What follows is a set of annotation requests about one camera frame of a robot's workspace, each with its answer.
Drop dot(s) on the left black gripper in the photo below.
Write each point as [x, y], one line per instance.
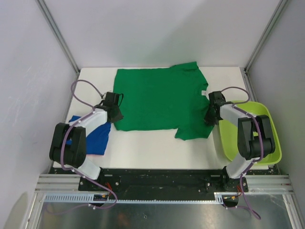
[118, 117]

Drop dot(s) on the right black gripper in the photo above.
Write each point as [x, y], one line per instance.
[208, 119]

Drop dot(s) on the green t shirt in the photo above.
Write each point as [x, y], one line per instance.
[164, 99]

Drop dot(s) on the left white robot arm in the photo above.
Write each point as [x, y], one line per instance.
[71, 159]

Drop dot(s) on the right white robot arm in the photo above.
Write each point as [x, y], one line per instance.
[255, 139]

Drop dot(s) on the lime green plastic bin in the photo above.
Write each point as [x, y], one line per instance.
[228, 133]

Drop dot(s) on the folded blue t shirt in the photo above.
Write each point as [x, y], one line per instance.
[90, 135]

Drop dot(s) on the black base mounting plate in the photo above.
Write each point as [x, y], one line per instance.
[209, 180]

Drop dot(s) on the right corner aluminium post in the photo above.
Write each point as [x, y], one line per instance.
[276, 16]

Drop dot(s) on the corner aluminium post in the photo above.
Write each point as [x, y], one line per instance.
[57, 34]
[276, 16]

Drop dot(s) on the grey slotted cable duct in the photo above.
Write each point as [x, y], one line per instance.
[99, 198]

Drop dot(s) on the aluminium frame rail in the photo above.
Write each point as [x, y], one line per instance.
[258, 184]

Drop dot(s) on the left corner aluminium post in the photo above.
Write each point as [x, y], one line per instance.
[57, 34]

